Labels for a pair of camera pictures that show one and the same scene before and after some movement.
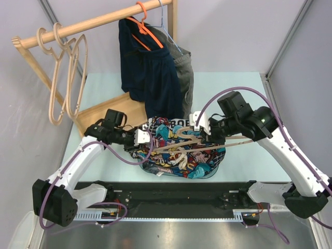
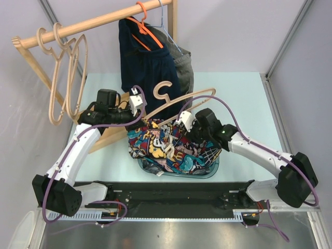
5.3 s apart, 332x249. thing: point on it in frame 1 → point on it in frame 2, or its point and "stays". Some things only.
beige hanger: [210, 142] → [173, 101]
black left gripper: [130, 147] → [140, 124]
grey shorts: [184, 69] stays
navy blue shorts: [148, 70] stays
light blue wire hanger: [162, 26] stays
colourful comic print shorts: [175, 148] stays
